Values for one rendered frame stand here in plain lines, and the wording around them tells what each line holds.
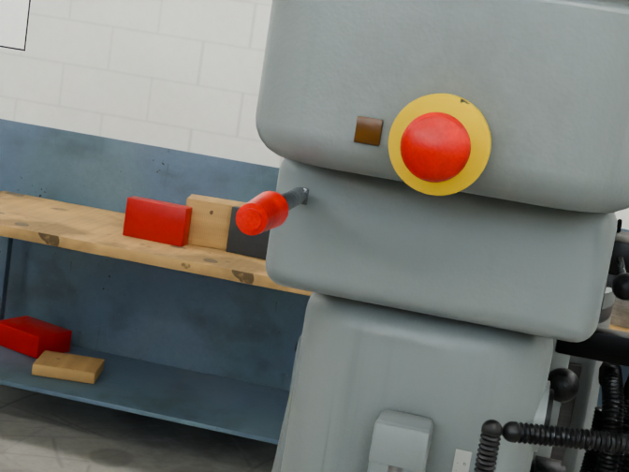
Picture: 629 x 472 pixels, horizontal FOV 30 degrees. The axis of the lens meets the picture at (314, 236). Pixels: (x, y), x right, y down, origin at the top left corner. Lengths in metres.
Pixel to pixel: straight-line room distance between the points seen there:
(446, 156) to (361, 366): 0.26
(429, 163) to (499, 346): 0.24
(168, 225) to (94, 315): 0.96
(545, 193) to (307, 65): 0.16
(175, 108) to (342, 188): 4.58
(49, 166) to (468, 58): 4.96
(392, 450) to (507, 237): 0.17
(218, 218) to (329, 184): 4.04
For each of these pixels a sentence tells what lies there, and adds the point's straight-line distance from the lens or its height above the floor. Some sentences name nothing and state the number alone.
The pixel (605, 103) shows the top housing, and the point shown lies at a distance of 0.72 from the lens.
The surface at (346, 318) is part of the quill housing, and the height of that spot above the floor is 1.61.
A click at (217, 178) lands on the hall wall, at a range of 5.34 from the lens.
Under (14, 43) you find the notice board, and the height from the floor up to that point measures 1.56.
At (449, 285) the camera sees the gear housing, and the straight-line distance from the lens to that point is 0.82.
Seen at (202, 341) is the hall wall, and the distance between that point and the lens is 5.49.
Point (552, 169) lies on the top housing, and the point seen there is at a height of 1.76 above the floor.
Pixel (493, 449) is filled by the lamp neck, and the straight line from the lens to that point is 0.78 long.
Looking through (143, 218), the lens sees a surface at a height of 0.97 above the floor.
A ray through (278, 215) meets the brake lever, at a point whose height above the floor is 1.70.
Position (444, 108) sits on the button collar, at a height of 1.78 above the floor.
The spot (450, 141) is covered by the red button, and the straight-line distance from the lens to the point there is 0.67.
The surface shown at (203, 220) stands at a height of 0.99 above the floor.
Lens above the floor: 1.81
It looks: 10 degrees down
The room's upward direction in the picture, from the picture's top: 9 degrees clockwise
